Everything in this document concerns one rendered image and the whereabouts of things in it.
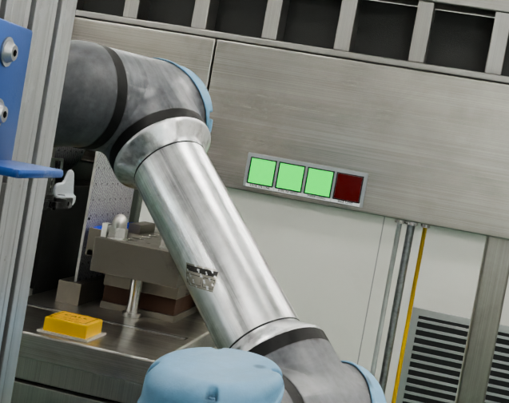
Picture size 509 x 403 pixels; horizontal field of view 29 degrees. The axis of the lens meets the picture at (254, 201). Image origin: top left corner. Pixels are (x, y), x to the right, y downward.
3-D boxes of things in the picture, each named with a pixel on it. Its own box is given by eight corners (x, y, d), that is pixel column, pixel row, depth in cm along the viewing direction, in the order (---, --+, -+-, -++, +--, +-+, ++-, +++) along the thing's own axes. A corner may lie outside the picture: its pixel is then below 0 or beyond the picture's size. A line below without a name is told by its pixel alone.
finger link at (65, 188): (93, 172, 166) (63, 169, 157) (86, 207, 166) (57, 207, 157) (77, 169, 167) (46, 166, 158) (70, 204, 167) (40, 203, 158)
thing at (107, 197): (81, 237, 180) (98, 135, 179) (125, 231, 203) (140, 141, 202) (84, 237, 180) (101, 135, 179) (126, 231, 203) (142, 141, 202)
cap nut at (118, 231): (103, 237, 176) (108, 212, 175) (110, 236, 179) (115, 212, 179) (123, 241, 175) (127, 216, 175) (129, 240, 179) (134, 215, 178)
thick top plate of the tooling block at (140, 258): (89, 270, 175) (95, 236, 175) (157, 254, 214) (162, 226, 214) (176, 289, 172) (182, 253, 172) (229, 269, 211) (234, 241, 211)
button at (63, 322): (41, 331, 152) (44, 315, 152) (60, 325, 159) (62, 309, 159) (85, 341, 151) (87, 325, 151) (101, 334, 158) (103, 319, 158)
